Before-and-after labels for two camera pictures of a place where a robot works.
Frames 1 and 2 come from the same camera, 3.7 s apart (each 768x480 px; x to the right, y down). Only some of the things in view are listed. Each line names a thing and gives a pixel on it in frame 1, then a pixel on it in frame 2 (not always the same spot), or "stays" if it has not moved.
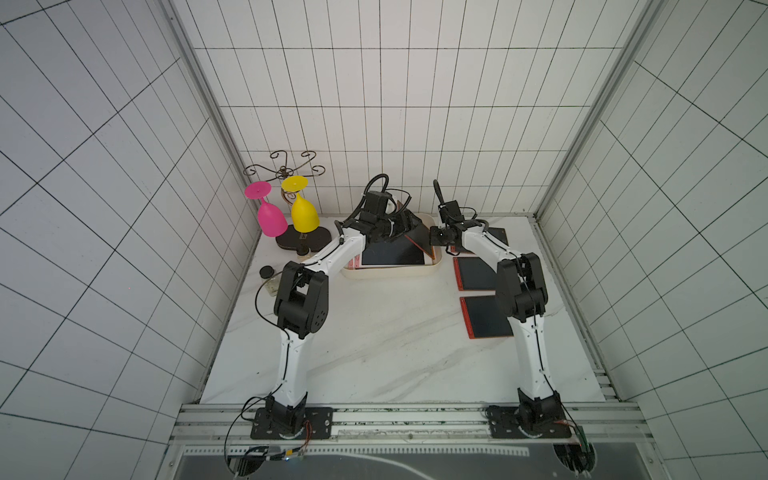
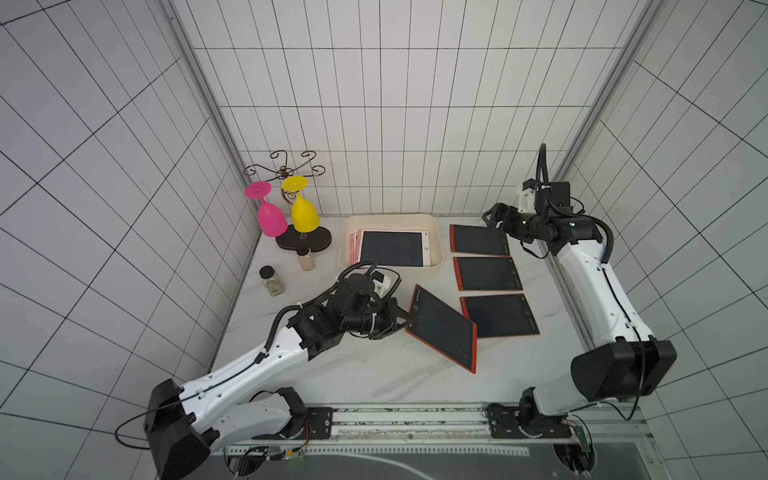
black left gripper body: x=394 y=226 -> x=376 y=319
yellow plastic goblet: x=305 y=213 stays
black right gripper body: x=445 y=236 -> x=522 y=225
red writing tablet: x=484 y=318 stays
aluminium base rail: x=407 y=424 stays
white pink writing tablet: x=389 y=251 stays
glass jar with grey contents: x=270 y=281 stays
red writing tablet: x=474 y=274 stays
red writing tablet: x=421 y=234 -> x=444 y=328
